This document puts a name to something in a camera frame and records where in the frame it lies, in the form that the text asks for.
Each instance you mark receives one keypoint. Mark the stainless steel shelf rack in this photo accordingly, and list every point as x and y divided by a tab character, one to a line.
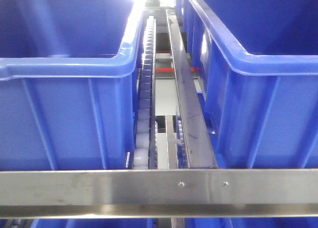
155	193

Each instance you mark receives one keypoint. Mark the white roller track left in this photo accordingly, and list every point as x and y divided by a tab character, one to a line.
144	156

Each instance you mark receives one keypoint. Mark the blue plastic bin left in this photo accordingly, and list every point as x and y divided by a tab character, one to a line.
68	83

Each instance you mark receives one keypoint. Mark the blue plastic bin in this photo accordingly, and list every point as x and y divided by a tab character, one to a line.
68	83
258	66

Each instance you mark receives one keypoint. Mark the blue plastic bin middle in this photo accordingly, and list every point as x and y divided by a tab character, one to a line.
258	66

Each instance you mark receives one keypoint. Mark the steel divider rail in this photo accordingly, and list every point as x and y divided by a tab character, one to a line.
198	148

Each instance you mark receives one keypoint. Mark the screw left on rail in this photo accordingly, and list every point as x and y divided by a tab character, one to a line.
181	184

